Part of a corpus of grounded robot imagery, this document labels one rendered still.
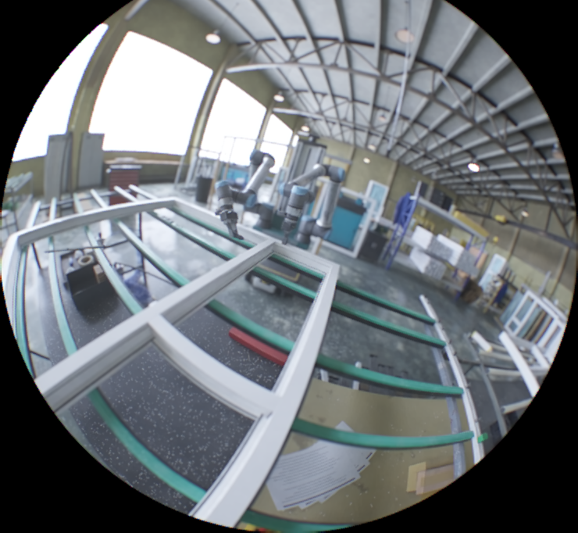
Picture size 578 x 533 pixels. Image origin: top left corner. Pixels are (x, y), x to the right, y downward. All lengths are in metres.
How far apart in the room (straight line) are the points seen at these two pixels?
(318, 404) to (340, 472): 0.31
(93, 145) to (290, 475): 7.93
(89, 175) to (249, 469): 7.74
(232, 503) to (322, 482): 0.41
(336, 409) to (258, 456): 0.49
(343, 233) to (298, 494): 4.62
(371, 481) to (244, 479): 0.55
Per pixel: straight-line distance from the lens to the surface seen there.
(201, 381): 0.49
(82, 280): 1.37
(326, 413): 0.81
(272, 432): 0.42
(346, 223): 4.61
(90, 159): 7.67
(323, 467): 0.77
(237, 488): 0.41
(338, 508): 0.82
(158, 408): 0.79
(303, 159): 2.07
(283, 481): 0.73
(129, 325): 0.54
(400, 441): 0.66
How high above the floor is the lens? 1.34
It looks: 21 degrees down
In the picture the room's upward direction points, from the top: 17 degrees clockwise
